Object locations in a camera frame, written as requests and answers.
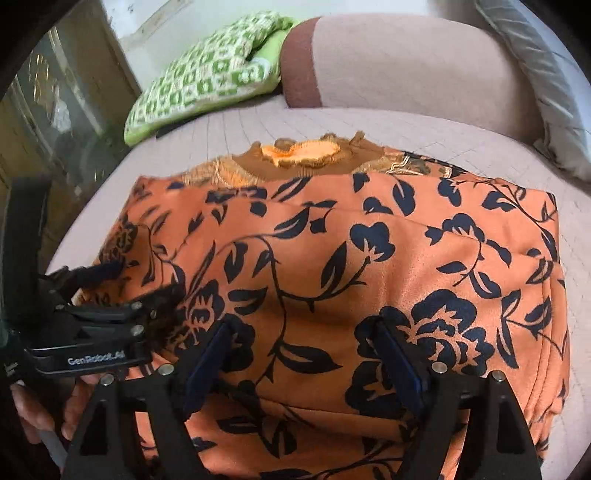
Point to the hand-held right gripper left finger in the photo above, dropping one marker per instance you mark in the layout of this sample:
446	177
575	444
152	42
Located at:
205	369

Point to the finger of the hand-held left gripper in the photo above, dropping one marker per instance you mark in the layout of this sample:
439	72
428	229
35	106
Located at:
104	271
138	311

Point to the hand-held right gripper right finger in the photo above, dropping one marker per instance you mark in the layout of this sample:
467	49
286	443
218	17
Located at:
401	364

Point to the orange floral cushion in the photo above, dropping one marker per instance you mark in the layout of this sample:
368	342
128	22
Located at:
323	258

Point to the person's left hand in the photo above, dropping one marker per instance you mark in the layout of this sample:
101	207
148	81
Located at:
69	406

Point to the glass door cabinet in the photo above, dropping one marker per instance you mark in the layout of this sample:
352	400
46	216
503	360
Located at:
60	101

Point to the green patterned cushion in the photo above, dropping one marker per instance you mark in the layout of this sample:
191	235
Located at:
198	78

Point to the pink sofa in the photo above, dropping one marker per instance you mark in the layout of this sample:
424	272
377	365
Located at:
392	64

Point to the grey satin pillow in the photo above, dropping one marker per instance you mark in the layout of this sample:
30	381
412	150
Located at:
549	69

